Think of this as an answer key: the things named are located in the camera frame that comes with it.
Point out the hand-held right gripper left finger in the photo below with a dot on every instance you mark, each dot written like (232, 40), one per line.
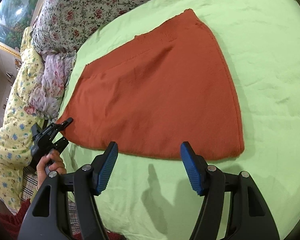
(107, 167)

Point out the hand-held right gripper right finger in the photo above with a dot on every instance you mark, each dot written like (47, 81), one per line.
(190, 167)

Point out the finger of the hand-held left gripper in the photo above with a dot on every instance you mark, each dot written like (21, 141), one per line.
(62, 143)
(65, 123)

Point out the orange knit sweater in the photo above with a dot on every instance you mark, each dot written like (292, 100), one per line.
(152, 97)

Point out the person's left hand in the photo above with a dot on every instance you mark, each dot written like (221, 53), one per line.
(43, 170)

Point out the yellow printed quilt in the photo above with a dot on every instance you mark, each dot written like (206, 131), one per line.
(12, 130)

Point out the purple floral cloth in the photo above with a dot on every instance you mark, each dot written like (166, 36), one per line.
(51, 85)

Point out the plaid cloth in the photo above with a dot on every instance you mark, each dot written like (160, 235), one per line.
(30, 185)

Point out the dark red knit cloth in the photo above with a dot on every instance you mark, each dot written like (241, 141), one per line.
(7, 222)

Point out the white red-flowered quilt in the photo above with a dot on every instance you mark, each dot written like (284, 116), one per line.
(85, 7)

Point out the gold-framed landscape painting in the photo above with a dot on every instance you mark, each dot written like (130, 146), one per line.
(17, 12)

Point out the light green bed sheet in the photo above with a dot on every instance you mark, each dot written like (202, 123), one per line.
(265, 67)

